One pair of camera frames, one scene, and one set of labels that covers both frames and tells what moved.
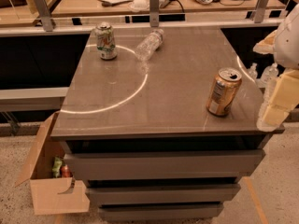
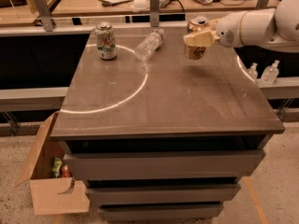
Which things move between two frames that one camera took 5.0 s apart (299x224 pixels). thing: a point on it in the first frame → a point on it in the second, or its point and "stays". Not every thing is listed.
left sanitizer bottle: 252,72 stays
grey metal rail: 32,99 stays
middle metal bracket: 154,7 stays
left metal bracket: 43,10 stays
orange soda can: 223,91 → 194,25
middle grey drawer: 163,193 stays
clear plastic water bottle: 149,44 stays
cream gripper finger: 284,99 → 206,37
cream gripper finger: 266,45 → 214,23
